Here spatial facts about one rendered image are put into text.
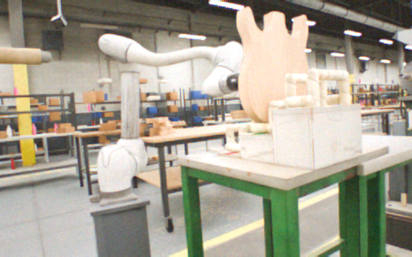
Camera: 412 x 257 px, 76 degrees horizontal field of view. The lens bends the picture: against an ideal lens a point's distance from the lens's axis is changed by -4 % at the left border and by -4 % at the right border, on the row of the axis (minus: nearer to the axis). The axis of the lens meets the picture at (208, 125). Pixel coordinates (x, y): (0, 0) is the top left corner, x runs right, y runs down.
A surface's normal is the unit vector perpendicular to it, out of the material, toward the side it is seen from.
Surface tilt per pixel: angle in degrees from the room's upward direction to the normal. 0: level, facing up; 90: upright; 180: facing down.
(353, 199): 90
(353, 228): 90
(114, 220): 90
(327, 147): 90
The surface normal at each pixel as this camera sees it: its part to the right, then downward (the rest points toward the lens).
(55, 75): 0.57, 0.00
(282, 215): -0.82, 0.09
